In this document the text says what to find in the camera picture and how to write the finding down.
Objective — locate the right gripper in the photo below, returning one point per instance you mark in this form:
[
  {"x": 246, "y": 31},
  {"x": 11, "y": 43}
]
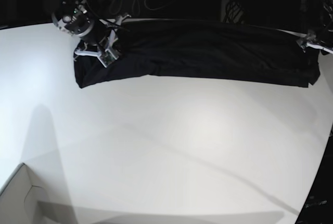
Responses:
[{"x": 101, "y": 37}]

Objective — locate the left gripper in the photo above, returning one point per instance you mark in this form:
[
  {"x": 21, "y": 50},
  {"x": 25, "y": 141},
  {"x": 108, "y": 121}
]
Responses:
[{"x": 310, "y": 40}]

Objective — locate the black t-shirt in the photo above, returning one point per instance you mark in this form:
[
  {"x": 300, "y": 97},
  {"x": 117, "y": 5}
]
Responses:
[{"x": 204, "y": 49}]

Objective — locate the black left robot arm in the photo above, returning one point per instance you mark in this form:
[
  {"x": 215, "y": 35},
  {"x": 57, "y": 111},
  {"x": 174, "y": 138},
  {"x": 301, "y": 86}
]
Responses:
[{"x": 319, "y": 31}]

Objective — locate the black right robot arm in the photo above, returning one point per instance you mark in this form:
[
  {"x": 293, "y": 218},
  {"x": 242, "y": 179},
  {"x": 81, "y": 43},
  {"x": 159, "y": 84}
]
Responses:
[{"x": 76, "y": 18}]

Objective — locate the white cardboard box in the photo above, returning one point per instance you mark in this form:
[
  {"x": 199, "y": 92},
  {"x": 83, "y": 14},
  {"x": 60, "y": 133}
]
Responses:
[{"x": 18, "y": 202}]

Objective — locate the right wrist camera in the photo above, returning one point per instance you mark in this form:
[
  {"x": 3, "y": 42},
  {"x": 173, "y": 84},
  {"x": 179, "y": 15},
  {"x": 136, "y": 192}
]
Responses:
[{"x": 108, "y": 57}]

